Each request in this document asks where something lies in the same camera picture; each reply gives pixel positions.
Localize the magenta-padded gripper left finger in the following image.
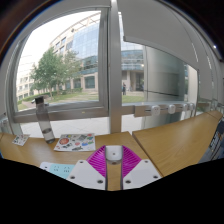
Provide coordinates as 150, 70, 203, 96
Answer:
66, 144, 108, 191

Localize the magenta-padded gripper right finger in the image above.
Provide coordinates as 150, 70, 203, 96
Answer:
120, 145, 163, 190

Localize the small white charger block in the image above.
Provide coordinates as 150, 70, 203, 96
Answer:
105, 145, 124, 163

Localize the white and teal power strip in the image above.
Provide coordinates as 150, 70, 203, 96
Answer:
39, 161, 76, 180

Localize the large colourful sticker sheet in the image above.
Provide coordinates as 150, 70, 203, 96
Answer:
53, 133, 97, 153

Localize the clear bottle with black cap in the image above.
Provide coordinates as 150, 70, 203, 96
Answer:
34, 96, 56, 145

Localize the small colourful sticker sheet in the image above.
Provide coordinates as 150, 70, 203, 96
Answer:
12, 133, 31, 147

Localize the green tree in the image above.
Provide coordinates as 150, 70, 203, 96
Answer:
29, 48, 83, 98

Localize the glass office building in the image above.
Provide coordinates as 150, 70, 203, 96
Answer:
16, 13, 146, 101

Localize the long wall socket rail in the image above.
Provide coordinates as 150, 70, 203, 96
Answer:
133, 102, 196, 118

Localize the grey window frame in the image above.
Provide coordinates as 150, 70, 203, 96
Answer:
4, 4, 123, 135

